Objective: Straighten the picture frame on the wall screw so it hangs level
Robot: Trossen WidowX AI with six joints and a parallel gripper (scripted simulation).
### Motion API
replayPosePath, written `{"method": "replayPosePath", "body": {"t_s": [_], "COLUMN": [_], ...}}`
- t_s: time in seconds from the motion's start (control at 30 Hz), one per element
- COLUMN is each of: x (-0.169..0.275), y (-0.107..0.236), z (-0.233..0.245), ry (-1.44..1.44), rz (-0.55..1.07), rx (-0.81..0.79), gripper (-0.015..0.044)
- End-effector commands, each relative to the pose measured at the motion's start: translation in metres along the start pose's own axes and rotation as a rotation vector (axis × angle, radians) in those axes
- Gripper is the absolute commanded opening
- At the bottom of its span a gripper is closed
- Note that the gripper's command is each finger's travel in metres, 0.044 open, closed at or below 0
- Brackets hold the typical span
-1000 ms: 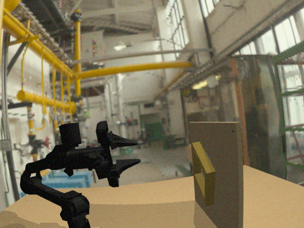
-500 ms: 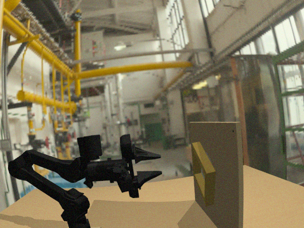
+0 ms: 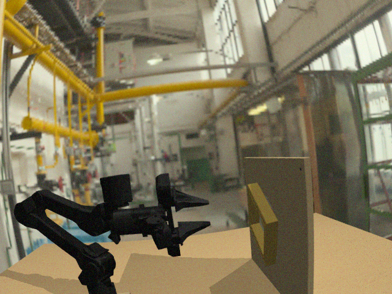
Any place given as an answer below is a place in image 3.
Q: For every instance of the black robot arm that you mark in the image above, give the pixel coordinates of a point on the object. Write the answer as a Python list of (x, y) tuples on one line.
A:
[(96, 263)]

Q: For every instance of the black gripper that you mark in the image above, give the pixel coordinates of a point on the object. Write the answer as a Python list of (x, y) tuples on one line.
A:
[(168, 197)]

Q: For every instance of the olive-yellow rectangular frame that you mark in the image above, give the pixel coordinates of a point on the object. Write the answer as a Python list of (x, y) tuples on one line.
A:
[(263, 223)]

